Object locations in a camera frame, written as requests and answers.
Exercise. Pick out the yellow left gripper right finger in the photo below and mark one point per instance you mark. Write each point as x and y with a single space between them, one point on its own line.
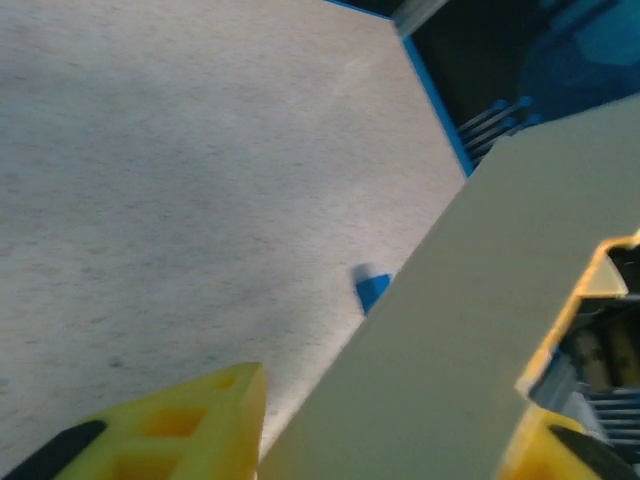
530 450

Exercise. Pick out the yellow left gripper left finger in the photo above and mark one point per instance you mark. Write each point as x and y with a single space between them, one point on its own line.
165 435

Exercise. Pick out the yellow paper box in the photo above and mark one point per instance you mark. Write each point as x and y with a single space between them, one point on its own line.
450 325

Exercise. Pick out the small blue block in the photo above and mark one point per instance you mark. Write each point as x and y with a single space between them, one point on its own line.
372 292

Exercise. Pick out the blue table edge strip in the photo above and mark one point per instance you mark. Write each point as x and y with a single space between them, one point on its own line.
360 9
435 105

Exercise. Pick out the aluminium frame post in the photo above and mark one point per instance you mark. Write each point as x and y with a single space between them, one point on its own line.
415 15

